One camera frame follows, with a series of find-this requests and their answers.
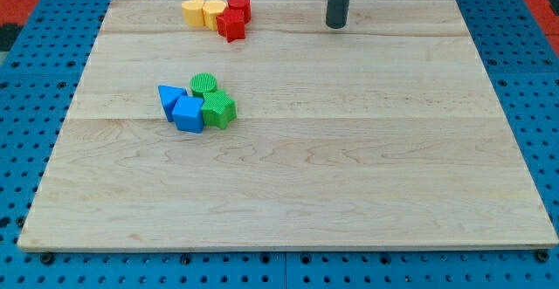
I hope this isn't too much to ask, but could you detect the blue triangle block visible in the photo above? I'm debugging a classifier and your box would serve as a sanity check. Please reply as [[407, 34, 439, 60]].
[[158, 85, 188, 122]]

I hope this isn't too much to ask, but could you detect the yellow heart block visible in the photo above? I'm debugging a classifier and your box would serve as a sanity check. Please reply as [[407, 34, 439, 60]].
[[181, 0, 205, 27]]

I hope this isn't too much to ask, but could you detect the green cylinder block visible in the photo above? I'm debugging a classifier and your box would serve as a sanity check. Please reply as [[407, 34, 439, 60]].
[[190, 72, 217, 98]]

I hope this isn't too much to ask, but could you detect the red star block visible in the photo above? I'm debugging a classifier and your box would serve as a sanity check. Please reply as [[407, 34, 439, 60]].
[[217, 8, 245, 43]]

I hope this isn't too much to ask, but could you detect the blue cube block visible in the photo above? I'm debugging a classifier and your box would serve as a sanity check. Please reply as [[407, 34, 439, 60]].
[[172, 95, 204, 134]]

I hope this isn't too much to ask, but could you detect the green star block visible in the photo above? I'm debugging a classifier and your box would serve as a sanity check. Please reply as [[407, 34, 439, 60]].
[[201, 89, 237, 129]]

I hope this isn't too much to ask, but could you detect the yellow hexagon block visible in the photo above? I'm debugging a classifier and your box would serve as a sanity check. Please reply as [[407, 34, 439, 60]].
[[202, 0, 227, 31]]

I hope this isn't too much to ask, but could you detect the light wooden board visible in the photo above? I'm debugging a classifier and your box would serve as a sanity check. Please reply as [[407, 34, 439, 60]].
[[17, 0, 558, 252]]

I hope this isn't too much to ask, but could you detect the red cylinder block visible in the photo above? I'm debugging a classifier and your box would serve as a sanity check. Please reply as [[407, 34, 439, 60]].
[[227, 0, 252, 24]]

